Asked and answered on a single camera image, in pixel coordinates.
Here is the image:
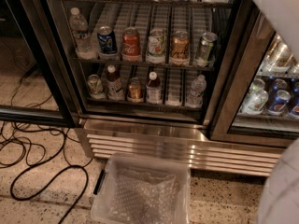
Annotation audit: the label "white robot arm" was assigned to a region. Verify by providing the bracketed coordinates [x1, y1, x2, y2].
[253, 0, 299, 224]

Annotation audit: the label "gold can lower shelf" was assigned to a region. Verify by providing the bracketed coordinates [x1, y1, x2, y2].
[127, 77, 143, 103]

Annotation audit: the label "stainless steel glass-door fridge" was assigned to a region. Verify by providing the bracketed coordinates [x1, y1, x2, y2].
[39, 0, 299, 176]

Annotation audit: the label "clear water bottle lower shelf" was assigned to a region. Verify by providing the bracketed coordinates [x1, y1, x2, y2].
[186, 75, 206, 108]

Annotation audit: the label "clear water bottle shelf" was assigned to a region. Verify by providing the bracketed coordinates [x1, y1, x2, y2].
[186, 75, 206, 108]
[69, 7, 97, 60]

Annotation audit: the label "white green can lower shelf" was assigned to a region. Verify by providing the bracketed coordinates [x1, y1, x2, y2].
[87, 75, 106, 99]

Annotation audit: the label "orange gold soda can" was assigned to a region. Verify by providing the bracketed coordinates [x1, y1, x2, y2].
[169, 31, 190, 65]

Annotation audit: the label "red coca-cola can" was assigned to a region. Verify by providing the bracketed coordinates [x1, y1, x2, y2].
[122, 27, 141, 62]

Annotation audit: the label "white green soda can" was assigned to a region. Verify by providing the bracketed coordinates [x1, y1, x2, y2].
[146, 29, 166, 63]

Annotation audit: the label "blue pepsi can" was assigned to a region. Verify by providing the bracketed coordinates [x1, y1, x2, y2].
[97, 25, 118, 60]

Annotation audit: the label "clear water bottle middle shelf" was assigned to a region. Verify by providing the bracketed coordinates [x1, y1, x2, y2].
[69, 7, 97, 60]

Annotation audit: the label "closed glass fridge door right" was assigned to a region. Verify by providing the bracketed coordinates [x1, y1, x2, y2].
[210, 5, 299, 148]

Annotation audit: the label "open fridge door left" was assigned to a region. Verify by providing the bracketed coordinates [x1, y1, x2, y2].
[0, 0, 76, 128]

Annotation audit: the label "brown tea bottle right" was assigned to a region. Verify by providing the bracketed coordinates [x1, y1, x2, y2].
[146, 72, 162, 104]

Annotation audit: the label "brown tea bottle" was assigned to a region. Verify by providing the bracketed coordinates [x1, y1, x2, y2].
[146, 72, 162, 104]
[106, 65, 124, 101]

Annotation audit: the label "brown tea bottle left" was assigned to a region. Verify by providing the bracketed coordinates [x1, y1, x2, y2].
[106, 65, 124, 101]

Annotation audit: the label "clear plastic storage bin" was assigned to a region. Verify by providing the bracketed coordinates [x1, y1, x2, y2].
[91, 153, 191, 224]

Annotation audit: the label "bubble wrap sheet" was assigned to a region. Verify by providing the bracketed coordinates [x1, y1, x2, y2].
[108, 168, 178, 224]

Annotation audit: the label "white green cans behind glass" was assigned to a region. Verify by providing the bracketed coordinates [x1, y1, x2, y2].
[241, 78, 269, 115]

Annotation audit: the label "blue pepsi cans behind glass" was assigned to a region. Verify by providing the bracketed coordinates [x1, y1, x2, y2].
[266, 81, 299, 119]

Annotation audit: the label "silver cans behind glass upper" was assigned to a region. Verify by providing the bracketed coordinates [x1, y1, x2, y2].
[262, 34, 299, 75]

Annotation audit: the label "thin black floor cables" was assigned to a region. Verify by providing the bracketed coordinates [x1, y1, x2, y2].
[0, 37, 93, 170]

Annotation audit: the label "thick black floor cable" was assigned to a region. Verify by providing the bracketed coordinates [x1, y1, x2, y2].
[9, 164, 90, 224]

